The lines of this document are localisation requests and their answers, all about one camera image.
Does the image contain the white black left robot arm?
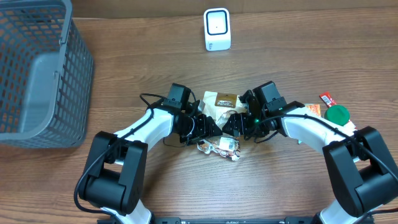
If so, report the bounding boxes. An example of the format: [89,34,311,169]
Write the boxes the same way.
[73,83,223,223]

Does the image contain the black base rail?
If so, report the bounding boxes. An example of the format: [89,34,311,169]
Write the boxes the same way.
[96,216,376,224]

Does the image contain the green lid jar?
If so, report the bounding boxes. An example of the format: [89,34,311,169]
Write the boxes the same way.
[324,105,350,126]

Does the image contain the white snack wrapper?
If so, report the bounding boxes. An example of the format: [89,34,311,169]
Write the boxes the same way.
[197,91,248,161]

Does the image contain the red snack bar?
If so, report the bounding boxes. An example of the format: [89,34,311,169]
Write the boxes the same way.
[320,91,356,129]

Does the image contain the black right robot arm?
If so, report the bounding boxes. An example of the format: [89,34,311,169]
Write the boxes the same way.
[222,82,397,223]

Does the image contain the grey plastic mesh basket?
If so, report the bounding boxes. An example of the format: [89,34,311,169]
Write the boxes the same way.
[1,1,95,148]

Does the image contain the white barcode scanner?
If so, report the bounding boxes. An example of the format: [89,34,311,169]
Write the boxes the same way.
[203,7,231,52]

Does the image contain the orange white snack packet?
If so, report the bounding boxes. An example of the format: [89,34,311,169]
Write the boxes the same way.
[305,104,322,117]

